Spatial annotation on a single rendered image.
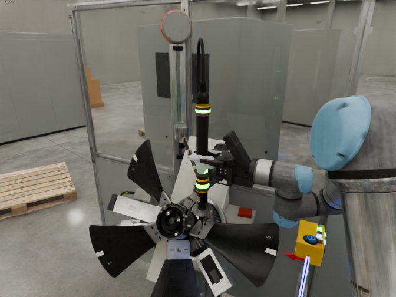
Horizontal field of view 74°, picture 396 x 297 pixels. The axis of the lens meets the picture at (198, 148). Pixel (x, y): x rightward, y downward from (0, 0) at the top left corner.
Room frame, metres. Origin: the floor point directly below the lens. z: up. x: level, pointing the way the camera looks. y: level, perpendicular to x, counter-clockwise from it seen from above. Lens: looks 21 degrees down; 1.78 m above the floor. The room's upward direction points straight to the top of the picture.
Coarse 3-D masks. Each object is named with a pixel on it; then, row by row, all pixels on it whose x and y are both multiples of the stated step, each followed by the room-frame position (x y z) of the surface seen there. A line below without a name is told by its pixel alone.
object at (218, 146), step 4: (216, 144) 1.03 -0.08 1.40; (220, 144) 1.00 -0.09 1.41; (224, 144) 0.99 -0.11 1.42; (216, 148) 1.00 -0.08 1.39; (220, 148) 0.98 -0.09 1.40; (224, 148) 0.96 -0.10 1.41; (228, 148) 0.94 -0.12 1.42; (208, 172) 0.90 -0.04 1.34; (212, 172) 0.88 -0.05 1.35; (208, 176) 0.87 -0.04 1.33; (212, 176) 0.85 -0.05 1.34; (212, 180) 0.83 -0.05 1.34; (212, 184) 0.81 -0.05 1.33
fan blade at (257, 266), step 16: (224, 224) 0.78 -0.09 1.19; (240, 224) 0.77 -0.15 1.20; (256, 224) 0.76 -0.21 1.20; (272, 224) 0.75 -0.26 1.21; (208, 240) 0.70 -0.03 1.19; (224, 240) 0.69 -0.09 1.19; (240, 240) 0.69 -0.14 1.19; (256, 240) 0.69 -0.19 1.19; (272, 240) 0.68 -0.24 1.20; (224, 256) 0.64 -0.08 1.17; (240, 256) 0.64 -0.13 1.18; (256, 256) 0.63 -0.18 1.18; (272, 256) 0.63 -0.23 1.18; (256, 272) 0.59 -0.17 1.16
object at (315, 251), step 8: (304, 224) 0.93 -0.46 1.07; (312, 224) 0.93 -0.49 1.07; (304, 232) 0.88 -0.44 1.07; (312, 232) 0.88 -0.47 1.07; (296, 240) 0.84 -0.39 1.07; (304, 240) 0.83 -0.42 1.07; (296, 248) 0.82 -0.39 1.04; (304, 248) 0.81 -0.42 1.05; (312, 248) 0.80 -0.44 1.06; (320, 248) 0.79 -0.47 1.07; (304, 256) 0.81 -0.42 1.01; (312, 256) 0.80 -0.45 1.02; (320, 256) 0.79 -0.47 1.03; (312, 264) 0.80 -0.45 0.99; (320, 264) 0.79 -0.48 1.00
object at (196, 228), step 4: (200, 220) 0.81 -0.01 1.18; (196, 224) 0.79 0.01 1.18; (200, 224) 0.79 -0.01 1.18; (208, 224) 0.79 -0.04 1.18; (212, 224) 0.79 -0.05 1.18; (192, 228) 0.76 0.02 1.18; (196, 228) 0.76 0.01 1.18; (204, 228) 0.76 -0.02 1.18; (208, 228) 0.76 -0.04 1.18; (192, 232) 0.74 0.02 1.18; (196, 232) 0.74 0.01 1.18; (200, 232) 0.74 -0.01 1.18; (204, 232) 0.74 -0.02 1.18; (196, 236) 0.72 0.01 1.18; (200, 236) 0.72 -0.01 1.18; (204, 236) 0.72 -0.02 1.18
